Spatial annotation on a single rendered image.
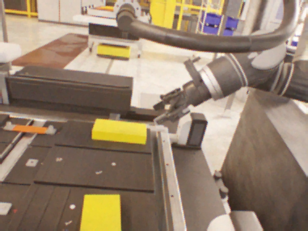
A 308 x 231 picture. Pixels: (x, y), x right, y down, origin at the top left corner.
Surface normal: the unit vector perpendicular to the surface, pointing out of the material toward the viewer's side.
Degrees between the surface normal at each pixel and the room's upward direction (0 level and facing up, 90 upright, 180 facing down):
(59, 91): 90
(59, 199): 0
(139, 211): 0
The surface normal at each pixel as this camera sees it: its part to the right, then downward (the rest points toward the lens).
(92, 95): 0.05, 0.48
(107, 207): 0.14, -0.87
